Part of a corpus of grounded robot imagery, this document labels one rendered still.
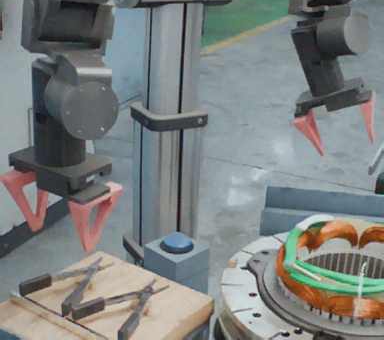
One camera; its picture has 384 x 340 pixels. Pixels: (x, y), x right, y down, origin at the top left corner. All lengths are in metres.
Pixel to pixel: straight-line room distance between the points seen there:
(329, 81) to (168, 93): 0.27
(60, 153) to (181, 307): 0.24
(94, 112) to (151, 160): 0.52
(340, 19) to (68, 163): 0.45
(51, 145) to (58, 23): 0.13
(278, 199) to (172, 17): 0.35
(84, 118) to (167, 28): 0.49
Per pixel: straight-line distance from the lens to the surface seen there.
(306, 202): 1.18
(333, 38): 0.98
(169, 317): 0.80
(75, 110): 0.63
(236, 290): 0.80
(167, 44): 1.11
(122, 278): 0.88
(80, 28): 0.69
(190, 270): 1.01
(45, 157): 0.73
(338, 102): 1.03
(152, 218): 1.19
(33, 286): 0.82
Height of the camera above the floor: 1.51
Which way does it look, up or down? 22 degrees down
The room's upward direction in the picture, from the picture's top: 4 degrees clockwise
